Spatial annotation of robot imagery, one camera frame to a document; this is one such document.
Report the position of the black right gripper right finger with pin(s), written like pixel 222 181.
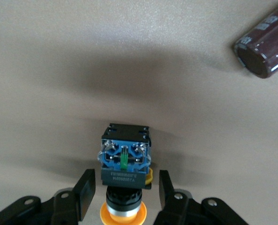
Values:
pixel 167 194

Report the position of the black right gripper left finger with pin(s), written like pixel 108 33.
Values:
pixel 85 192

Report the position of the yellow push button switch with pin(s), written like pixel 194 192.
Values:
pixel 125 164

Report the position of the maroon cylindrical capacitor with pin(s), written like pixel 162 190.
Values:
pixel 265 51

